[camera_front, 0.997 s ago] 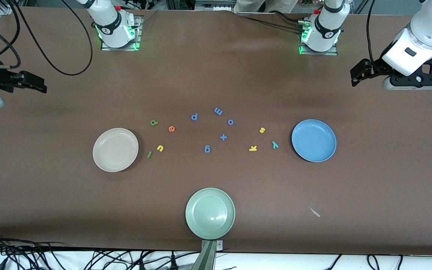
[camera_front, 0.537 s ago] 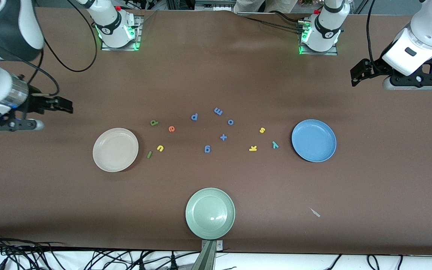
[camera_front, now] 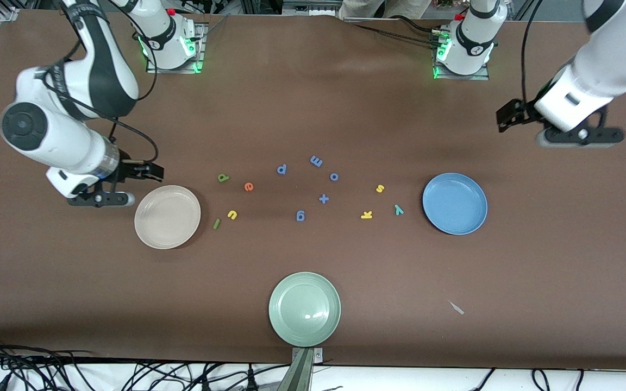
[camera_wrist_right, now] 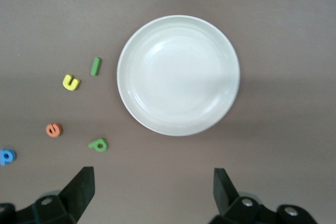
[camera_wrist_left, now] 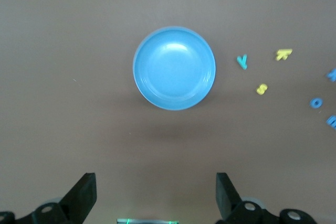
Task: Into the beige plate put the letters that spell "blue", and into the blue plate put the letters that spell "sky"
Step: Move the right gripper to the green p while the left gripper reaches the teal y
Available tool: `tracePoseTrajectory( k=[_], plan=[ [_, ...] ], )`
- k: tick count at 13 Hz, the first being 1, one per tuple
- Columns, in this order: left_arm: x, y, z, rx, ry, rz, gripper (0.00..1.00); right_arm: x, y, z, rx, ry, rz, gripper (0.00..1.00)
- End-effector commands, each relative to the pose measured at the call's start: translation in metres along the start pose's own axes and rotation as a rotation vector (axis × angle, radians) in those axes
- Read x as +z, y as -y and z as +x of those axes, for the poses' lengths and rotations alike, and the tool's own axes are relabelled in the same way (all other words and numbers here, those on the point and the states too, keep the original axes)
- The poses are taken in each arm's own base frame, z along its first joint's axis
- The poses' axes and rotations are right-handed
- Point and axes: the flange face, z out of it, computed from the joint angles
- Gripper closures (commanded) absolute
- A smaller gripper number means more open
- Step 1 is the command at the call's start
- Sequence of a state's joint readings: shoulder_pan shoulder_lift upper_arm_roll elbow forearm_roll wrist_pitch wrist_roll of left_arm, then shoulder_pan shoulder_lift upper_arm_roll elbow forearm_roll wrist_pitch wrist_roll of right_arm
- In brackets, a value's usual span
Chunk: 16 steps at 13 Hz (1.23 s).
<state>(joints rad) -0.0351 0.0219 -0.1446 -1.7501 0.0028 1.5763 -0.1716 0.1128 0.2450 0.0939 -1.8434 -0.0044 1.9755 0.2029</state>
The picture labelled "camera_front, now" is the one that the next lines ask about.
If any beige plate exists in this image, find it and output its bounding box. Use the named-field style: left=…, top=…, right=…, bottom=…
left=134, top=185, right=202, bottom=250

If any blue plate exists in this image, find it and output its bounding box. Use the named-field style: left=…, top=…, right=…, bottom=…
left=422, top=173, right=489, bottom=236

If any pale green plate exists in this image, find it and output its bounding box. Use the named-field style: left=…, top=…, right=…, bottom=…
left=268, top=272, right=342, bottom=348

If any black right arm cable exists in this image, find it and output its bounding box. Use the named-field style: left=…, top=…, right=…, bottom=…
left=41, top=0, right=160, bottom=163

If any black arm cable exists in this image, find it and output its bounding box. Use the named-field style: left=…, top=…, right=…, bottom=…
left=41, top=0, right=160, bottom=163
left=521, top=0, right=542, bottom=106

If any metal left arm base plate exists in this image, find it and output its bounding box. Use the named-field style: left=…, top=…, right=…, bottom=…
left=434, top=62, right=490, bottom=81

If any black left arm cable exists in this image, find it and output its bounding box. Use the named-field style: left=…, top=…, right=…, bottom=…
left=521, top=0, right=542, bottom=106

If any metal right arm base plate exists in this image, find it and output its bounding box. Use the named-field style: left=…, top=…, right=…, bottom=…
left=146, top=23, right=205, bottom=74

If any black base cable bundle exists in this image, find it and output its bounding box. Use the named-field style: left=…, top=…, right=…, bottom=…
left=346, top=16, right=444, bottom=44

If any black floor cable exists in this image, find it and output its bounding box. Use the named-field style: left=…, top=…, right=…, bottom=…
left=468, top=368, right=585, bottom=391
left=0, top=334, right=102, bottom=391
left=123, top=361, right=292, bottom=391

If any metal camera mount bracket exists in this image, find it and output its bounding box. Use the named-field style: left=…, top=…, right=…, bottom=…
left=290, top=348, right=324, bottom=391

